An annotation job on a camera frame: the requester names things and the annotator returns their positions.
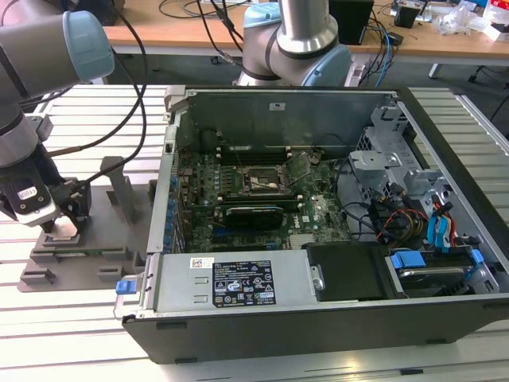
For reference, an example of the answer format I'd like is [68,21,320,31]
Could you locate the long wooden desk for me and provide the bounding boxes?
[101,0,509,85]

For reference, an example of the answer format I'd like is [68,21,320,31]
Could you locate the black open PC case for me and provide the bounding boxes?
[114,85,509,365]

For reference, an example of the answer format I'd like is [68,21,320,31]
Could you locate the black plastic shroud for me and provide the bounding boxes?
[301,241,410,304]

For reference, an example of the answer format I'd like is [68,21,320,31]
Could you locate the silver power supply unit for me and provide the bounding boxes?
[152,252,320,312]

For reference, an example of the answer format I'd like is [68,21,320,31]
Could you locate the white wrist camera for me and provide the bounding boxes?
[8,178,57,228]

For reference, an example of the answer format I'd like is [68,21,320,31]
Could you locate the silver chipset heatsink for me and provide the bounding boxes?
[288,234,316,251]

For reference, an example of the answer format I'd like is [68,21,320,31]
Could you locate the green motherboard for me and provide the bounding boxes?
[169,146,355,255]

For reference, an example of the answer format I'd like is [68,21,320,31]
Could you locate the black camera cable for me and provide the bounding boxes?
[41,85,146,157]
[71,0,149,192]

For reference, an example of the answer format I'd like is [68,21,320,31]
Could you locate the grey plastic case latch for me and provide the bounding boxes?
[163,85,188,117]

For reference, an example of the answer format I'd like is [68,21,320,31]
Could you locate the green RAM stick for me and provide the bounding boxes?
[220,197,300,212]

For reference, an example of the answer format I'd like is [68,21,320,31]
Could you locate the black RAM slot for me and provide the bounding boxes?
[216,196,300,203]
[216,192,300,199]
[216,203,301,212]
[217,154,293,162]
[216,200,301,207]
[217,158,293,166]
[217,150,293,158]
[217,146,293,154]

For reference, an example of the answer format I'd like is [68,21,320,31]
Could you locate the silver drive cage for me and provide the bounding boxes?
[348,101,453,208]

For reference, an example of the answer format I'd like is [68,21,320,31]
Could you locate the clear plastic bags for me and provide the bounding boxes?
[432,2,492,37]

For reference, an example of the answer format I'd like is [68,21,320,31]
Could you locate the black desktop tower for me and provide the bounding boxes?
[328,0,375,46]

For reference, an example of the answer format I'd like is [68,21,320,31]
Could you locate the white power strip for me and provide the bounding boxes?
[344,64,366,88]

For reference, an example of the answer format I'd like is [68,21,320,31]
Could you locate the black graphics card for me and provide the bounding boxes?
[223,204,286,232]

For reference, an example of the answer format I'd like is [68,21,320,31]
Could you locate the blue SATA cable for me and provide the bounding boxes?
[438,201,453,251]
[427,216,441,252]

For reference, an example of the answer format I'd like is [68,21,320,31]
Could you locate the hard disk in blue carrier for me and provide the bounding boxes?
[384,248,484,299]

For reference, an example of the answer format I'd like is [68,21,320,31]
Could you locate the CPU socket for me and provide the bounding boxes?
[237,163,291,197]

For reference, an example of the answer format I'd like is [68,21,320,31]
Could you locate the red box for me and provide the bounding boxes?
[488,0,509,20]

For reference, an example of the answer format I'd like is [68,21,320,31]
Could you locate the silver green CPU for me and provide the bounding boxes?
[48,220,80,240]

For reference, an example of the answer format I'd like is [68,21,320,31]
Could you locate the red wire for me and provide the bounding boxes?
[383,208,430,240]

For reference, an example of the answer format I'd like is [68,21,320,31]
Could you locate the black chair base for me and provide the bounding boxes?
[468,63,509,84]

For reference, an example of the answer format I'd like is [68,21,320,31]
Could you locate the grey parts rack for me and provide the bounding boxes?
[17,155,160,294]

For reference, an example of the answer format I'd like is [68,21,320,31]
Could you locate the small black box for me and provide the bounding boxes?
[397,6,419,29]

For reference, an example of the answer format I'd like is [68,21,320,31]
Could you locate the metal socket cover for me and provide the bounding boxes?
[279,152,315,187]

